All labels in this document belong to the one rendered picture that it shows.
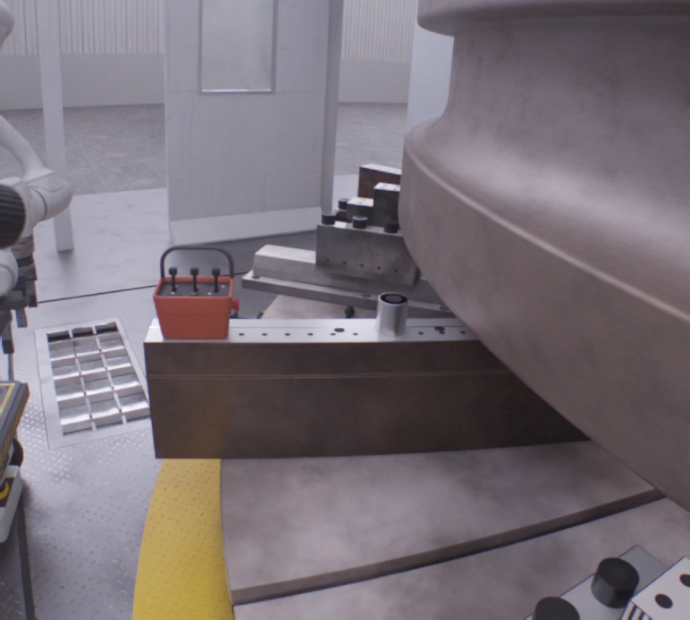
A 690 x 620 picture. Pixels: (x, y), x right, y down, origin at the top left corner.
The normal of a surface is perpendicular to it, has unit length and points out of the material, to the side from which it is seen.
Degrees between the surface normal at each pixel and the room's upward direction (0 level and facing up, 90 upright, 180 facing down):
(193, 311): 97
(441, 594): 0
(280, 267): 72
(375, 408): 90
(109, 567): 0
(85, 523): 0
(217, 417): 90
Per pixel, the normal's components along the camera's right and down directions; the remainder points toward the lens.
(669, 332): -0.91, 0.10
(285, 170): 0.49, 0.33
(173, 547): 0.06, -0.94
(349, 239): -0.26, 0.33
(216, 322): 0.11, 0.46
